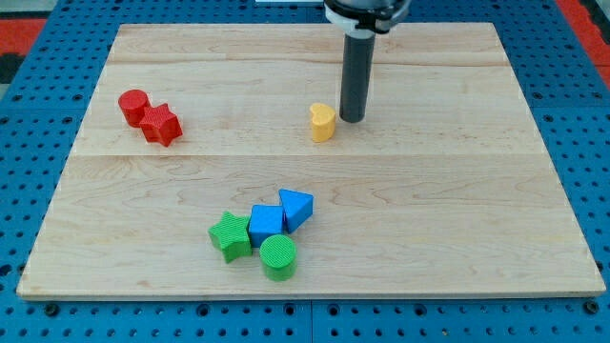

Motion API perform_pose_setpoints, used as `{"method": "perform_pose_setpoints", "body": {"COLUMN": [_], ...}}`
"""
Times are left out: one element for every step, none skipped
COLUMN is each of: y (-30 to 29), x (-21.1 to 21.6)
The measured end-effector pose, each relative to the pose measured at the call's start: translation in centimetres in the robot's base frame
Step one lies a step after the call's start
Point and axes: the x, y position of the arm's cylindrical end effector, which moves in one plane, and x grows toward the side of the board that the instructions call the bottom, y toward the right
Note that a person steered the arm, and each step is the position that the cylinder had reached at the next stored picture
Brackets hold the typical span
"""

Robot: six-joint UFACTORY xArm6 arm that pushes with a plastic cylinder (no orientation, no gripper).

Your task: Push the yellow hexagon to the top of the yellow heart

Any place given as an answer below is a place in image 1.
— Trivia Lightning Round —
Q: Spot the wooden board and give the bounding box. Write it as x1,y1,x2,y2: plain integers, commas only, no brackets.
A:
17,23,606,301

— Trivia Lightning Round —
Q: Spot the red cylinder block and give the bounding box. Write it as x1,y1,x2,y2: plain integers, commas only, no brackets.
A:
118,90,150,128

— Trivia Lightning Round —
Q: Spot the yellow heart block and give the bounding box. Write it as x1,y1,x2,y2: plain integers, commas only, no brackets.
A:
309,103,336,143

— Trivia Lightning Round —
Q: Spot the green cylinder block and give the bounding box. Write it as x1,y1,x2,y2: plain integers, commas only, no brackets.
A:
259,234,297,282

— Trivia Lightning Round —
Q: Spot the black white robot arm flange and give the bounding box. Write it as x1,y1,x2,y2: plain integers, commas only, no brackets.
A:
323,0,412,37

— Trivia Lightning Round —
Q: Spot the red star block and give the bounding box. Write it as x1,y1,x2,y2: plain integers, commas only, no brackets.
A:
139,103,183,147

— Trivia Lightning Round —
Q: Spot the green star block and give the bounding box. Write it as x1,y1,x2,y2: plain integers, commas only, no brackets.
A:
208,212,253,264

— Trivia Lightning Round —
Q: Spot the blue triangle block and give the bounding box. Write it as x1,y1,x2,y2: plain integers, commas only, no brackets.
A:
278,189,314,233

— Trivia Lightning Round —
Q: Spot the blue cube block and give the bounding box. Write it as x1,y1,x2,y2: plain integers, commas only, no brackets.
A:
248,205,284,248

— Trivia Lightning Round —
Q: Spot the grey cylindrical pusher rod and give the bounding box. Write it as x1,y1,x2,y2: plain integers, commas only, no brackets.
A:
339,32,376,123

